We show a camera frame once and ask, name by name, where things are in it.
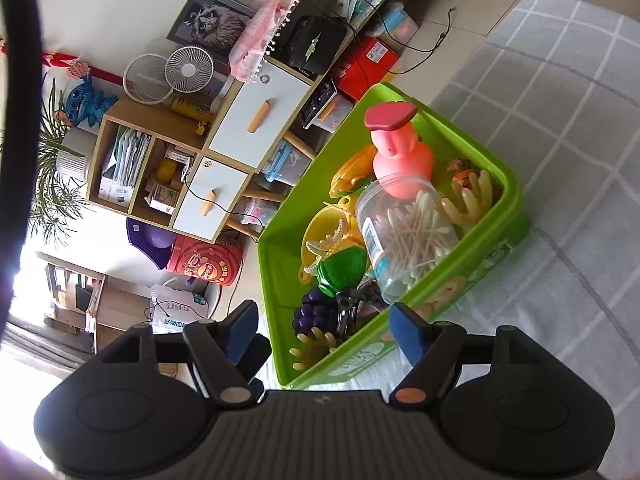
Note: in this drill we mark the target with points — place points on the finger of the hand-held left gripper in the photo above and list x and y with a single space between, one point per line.
262 355

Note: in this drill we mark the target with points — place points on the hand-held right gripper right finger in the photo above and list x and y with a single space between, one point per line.
407 332

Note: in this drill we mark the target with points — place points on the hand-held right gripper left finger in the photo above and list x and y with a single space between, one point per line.
242 330

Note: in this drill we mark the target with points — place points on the green plastic box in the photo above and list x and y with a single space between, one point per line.
280 280

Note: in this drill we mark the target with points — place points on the black claw clip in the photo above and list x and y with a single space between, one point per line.
347 305

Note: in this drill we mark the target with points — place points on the purple toy grapes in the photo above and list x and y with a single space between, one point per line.
315 310

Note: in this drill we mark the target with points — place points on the toy corn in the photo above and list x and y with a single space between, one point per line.
342 272

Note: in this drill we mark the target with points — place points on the clear cotton swab jar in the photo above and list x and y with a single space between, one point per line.
400 240

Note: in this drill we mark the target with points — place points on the beige starfish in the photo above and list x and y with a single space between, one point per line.
330 242

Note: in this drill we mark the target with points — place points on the yellow toy pot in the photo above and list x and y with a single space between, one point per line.
320 222

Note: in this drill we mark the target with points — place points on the translucent brown octopus toy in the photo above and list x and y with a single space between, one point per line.
470 200

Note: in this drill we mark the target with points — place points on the small orange toy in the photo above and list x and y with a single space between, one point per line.
462 175

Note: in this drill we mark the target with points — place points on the toy pumpkin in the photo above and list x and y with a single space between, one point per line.
352 170

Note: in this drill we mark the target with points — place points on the pink pig toy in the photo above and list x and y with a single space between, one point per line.
400 160

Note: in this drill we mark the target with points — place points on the white shopping bag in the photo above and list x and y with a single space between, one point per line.
177 310

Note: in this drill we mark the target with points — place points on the red printed barrel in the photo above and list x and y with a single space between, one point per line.
210 265

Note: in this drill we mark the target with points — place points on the clear storage box pink contents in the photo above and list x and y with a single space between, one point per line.
257 212

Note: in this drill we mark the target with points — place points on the purple plush toy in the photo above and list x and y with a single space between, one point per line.
150 245

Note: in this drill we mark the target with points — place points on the small brown carton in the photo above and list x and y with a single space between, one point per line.
165 197

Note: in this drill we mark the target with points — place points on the clear storage box blue lid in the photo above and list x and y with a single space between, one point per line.
280 165

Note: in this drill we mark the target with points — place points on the yellow round object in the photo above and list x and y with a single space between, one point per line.
166 171

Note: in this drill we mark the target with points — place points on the white cardboard box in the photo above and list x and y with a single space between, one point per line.
115 191

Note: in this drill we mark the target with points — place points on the stack of papers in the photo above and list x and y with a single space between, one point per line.
125 160

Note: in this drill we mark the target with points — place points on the grey checked tablecloth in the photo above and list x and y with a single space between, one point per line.
550 160

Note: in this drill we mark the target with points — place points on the yellow can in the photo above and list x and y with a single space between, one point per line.
190 109

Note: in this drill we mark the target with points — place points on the clear storage box dark lid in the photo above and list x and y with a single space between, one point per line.
325 107

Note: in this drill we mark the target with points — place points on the green potted plant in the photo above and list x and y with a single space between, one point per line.
75 155

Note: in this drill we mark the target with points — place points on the wooden cabinet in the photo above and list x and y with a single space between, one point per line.
131 109

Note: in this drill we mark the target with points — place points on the red cardboard box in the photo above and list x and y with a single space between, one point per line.
365 65

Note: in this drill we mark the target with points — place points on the pink fringed cloth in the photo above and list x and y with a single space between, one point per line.
260 35

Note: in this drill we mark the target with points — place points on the black bag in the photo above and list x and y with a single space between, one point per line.
315 42

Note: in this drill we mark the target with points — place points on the clear storage box white lid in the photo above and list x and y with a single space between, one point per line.
400 22

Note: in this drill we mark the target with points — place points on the framed cat picture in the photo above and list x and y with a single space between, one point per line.
212 20

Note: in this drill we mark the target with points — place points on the blue woven wall ornament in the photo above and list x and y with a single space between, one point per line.
90 102

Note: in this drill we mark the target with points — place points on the red wall ornament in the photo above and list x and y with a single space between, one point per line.
65 60

